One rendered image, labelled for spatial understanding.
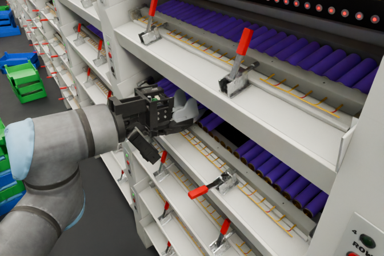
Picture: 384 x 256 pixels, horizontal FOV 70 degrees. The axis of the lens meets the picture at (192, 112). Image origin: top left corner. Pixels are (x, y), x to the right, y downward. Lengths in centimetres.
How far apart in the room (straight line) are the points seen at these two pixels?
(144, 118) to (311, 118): 31
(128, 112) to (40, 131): 14
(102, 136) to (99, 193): 112
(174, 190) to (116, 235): 67
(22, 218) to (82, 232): 97
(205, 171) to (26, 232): 31
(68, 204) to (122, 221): 92
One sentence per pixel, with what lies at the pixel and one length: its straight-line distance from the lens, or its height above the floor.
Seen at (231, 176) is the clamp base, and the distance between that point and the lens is 51.
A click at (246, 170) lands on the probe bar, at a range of 52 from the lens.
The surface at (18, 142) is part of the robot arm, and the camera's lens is 48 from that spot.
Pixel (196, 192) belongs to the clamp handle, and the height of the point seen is 79.
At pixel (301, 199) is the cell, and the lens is 49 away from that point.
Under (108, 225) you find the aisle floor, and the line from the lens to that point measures 146.
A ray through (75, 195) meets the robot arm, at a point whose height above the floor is 75.
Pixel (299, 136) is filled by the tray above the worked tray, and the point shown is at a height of 96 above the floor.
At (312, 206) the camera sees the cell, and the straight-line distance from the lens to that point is 49.
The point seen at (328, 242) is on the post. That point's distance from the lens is 37.
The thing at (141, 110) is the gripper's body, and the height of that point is 87.
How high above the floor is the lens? 115
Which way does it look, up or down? 32 degrees down
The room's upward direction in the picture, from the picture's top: straight up
